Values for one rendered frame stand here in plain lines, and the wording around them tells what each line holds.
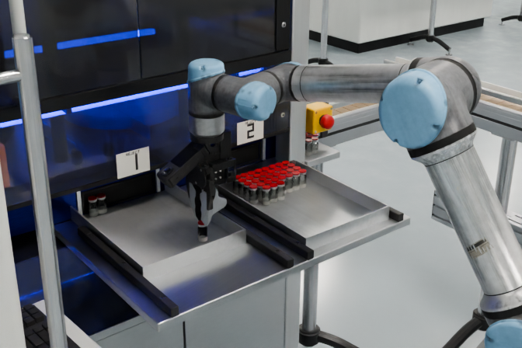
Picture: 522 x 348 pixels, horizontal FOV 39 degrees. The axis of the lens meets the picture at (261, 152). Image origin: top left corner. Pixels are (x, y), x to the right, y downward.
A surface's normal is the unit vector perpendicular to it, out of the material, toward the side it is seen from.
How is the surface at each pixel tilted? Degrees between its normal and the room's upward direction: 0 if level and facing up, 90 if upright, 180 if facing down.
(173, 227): 0
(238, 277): 0
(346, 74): 47
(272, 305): 90
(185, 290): 0
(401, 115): 83
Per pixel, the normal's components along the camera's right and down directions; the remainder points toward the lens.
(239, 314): 0.62, 0.31
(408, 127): -0.66, 0.18
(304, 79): -0.61, -0.12
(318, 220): 0.00, -0.92
